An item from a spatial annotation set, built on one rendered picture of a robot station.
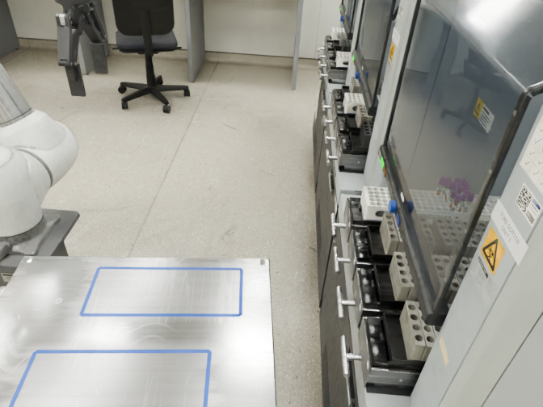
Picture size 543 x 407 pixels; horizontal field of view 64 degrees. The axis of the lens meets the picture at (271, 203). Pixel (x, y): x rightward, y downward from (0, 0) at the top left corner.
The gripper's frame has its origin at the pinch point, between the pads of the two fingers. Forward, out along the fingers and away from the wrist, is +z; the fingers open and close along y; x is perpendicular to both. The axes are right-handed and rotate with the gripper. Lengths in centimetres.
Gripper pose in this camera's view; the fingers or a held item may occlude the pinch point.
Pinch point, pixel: (90, 78)
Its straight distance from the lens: 111.8
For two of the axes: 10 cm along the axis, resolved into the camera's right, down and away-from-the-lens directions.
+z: -0.5, 8.0, 6.0
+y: -0.6, 6.0, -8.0
